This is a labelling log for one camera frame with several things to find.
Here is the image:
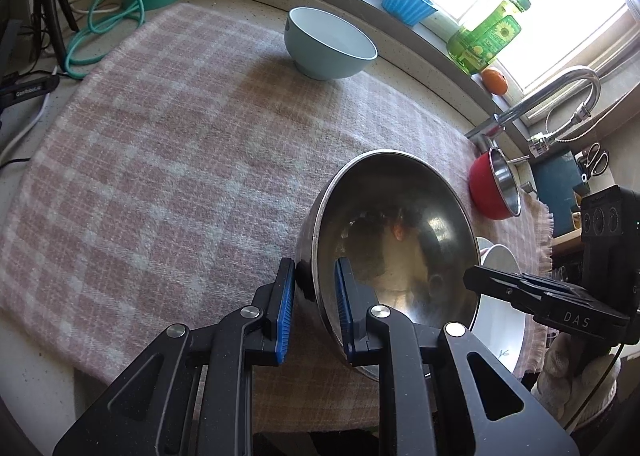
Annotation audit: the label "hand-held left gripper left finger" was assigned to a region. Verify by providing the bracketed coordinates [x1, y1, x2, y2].
[52, 257, 297, 456]

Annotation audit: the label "black device on mount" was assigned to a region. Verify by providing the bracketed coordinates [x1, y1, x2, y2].
[0, 73, 61, 109]

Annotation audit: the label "pink plaid cloth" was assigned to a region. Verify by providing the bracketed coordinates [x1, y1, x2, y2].
[0, 3, 556, 432]

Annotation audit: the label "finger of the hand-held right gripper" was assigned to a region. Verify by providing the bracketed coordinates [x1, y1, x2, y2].
[522, 275, 588, 297]
[463, 266, 556, 311]

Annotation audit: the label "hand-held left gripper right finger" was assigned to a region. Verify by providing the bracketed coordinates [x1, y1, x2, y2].
[334, 257, 581, 456]

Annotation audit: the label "white plate with branch print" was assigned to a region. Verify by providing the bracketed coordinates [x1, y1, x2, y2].
[472, 243, 528, 372]

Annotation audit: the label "orange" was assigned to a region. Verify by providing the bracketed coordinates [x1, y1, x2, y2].
[481, 68, 509, 96]

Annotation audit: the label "person's right hand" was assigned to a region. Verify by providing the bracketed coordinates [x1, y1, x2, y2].
[531, 333, 621, 429]

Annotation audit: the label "red steel bowl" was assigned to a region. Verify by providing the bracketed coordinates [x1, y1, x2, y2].
[468, 147, 522, 221]

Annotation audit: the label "blue pleated cup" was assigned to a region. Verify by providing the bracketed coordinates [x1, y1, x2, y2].
[381, 0, 438, 27]

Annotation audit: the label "large stainless steel bowl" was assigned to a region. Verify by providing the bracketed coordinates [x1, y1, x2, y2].
[294, 150, 482, 382]

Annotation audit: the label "black handled scissors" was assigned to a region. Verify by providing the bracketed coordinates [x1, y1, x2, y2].
[575, 142, 611, 181]

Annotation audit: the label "green dish soap bottle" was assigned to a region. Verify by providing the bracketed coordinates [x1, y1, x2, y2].
[446, 0, 543, 75]

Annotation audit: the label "chrome faucet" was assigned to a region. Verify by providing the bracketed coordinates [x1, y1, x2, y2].
[464, 66, 602, 159]

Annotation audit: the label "light blue bowl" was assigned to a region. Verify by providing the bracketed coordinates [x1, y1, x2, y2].
[284, 7, 378, 81]

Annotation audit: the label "black tripod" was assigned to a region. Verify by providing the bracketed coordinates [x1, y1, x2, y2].
[27, 0, 81, 74]

